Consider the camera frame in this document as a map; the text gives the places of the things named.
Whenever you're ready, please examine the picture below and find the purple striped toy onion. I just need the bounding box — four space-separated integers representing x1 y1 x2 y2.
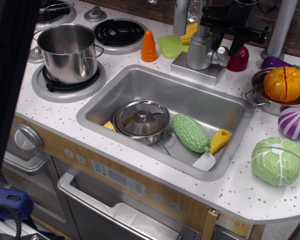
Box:
278 106 300 141

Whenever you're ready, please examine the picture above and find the metal grater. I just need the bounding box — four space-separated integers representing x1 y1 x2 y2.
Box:
187 0 200 23

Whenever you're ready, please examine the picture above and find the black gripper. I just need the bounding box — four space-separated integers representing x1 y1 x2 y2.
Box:
200 6 272 57

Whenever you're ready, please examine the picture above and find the grey metal post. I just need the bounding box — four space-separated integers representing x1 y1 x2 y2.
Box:
261 0 298 60

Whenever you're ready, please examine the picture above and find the silver faucet lever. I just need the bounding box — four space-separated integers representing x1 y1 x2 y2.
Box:
215 46 230 67

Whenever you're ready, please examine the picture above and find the front left stove burner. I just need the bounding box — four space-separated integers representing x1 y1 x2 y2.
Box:
31 63 107 103

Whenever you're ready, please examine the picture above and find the stove burner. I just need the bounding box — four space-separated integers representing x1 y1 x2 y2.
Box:
92 18 148 56
31 63 107 103
35 0 77 31

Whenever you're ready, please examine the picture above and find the small steel pot in sink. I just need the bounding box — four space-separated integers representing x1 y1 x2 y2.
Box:
112 109 172 156

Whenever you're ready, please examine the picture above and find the dark foreground post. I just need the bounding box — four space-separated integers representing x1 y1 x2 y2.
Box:
0 0 45 208

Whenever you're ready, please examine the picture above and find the steel pan right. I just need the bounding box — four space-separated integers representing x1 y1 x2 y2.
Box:
245 67 300 116

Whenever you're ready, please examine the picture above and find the yellow handled white spatula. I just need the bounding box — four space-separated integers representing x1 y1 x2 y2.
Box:
192 129 231 172

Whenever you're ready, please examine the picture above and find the silver toy faucet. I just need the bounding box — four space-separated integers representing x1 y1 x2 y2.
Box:
170 0 225 86

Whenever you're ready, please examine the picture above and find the steel pot lid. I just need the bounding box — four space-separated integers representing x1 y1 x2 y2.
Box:
115 99 170 137

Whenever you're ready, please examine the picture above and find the silver oven dial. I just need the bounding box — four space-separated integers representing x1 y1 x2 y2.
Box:
14 123 44 151

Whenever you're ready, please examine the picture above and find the orange toy pumpkin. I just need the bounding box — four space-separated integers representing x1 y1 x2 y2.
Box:
263 66 300 103

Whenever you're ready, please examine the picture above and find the yellow toy corn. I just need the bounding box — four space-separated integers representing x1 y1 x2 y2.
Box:
103 121 116 131

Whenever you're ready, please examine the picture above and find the grey control panel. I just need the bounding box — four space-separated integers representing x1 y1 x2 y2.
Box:
90 159 146 196

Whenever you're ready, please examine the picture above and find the green toy cabbage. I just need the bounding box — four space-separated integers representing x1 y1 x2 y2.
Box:
251 137 300 187

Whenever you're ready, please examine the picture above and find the silver dishwasher door handle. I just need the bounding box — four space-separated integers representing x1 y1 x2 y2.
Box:
57 172 202 240

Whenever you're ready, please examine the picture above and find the orange toy carrot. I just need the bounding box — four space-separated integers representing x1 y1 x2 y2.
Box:
141 30 157 62

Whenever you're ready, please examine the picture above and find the green toy cutting board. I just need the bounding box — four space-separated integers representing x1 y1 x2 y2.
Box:
157 35 189 60

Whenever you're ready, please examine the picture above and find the green toy bitter melon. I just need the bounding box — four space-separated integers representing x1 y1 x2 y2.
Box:
172 113 210 153

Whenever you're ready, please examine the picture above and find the red toy pepper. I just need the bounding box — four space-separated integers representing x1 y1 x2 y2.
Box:
226 46 250 72

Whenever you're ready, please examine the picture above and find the tall steel pot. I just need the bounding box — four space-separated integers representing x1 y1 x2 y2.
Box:
36 23 104 84

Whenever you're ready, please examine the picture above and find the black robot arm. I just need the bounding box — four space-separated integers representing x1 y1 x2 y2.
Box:
200 0 272 56

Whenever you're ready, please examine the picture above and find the silver oven door handle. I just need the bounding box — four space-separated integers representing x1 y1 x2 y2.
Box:
3 151 47 176

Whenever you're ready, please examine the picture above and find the grey stove knob top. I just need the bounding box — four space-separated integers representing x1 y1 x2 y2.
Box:
84 6 107 22

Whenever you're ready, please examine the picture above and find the grey stove knob left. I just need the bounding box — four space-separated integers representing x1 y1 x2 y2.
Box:
27 46 44 64

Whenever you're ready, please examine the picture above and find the yellow toy banana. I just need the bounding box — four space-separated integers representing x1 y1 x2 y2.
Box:
180 22 198 45

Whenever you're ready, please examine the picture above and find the back right stove burner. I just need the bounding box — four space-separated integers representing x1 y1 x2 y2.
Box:
92 18 148 56

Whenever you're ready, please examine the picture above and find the black coiled cable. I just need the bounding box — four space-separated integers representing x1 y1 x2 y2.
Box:
0 203 23 240

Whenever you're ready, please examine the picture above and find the purple toy eggplant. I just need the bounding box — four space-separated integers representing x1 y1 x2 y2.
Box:
260 56 300 71

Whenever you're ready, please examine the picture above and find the grey stove knob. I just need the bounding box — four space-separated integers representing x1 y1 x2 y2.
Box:
84 6 107 22
27 46 44 64

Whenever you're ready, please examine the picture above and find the back left stove burner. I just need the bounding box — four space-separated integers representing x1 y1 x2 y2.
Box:
35 0 77 31

